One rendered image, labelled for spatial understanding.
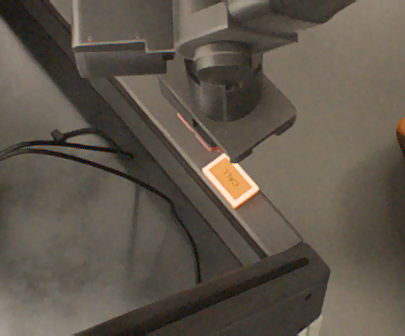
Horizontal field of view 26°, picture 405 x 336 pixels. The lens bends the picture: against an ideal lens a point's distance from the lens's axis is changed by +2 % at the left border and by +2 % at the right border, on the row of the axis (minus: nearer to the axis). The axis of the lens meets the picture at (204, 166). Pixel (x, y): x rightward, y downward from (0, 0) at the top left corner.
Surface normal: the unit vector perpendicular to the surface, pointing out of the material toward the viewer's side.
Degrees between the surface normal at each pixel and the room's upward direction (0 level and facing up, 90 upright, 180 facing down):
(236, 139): 1
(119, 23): 18
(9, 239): 0
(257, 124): 1
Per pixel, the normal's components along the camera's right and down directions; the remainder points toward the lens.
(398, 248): -0.06, -0.42
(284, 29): 0.08, 0.99
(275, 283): 0.50, -0.69
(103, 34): -0.11, -0.12
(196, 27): -0.75, -0.05
